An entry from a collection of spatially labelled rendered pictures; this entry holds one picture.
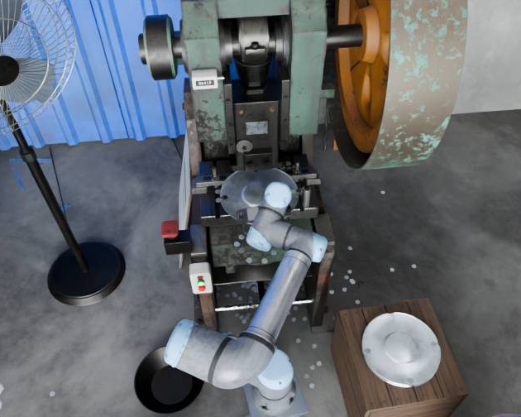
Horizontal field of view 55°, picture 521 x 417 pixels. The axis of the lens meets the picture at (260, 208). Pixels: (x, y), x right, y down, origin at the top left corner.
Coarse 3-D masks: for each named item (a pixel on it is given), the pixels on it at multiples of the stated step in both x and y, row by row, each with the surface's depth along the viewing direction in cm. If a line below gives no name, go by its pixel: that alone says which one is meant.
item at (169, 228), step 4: (172, 220) 181; (164, 224) 180; (168, 224) 180; (172, 224) 180; (176, 224) 180; (164, 228) 179; (168, 228) 178; (172, 228) 178; (176, 228) 178; (164, 232) 177; (168, 232) 177; (172, 232) 177; (176, 232) 177; (164, 236) 177; (168, 236) 177; (172, 236) 177
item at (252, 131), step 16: (240, 80) 166; (272, 80) 166; (240, 96) 161; (256, 96) 161; (272, 96) 161; (240, 112) 160; (256, 112) 162; (272, 112) 162; (240, 128) 166; (256, 128) 167; (272, 128) 168; (240, 144) 170; (256, 144) 172; (272, 144) 173; (240, 160) 177; (256, 160) 174; (272, 160) 179
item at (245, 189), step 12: (276, 168) 193; (228, 180) 190; (240, 180) 190; (252, 180) 190; (264, 180) 190; (276, 180) 190; (288, 180) 190; (228, 192) 186; (240, 192) 186; (252, 192) 186; (264, 192) 185; (228, 204) 183; (240, 204) 182; (252, 204) 182
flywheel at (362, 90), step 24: (336, 0) 181; (360, 0) 163; (384, 0) 140; (336, 24) 184; (384, 24) 142; (360, 48) 155; (384, 48) 144; (360, 72) 170; (384, 72) 145; (360, 96) 173; (384, 96) 147; (360, 120) 171; (360, 144) 164
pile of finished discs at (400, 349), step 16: (384, 320) 197; (400, 320) 197; (416, 320) 197; (368, 336) 193; (384, 336) 193; (400, 336) 192; (416, 336) 193; (432, 336) 193; (368, 352) 190; (384, 352) 189; (400, 352) 188; (416, 352) 188; (432, 352) 188; (384, 368) 185; (400, 368) 185; (416, 368) 185; (432, 368) 185; (400, 384) 181; (416, 384) 181
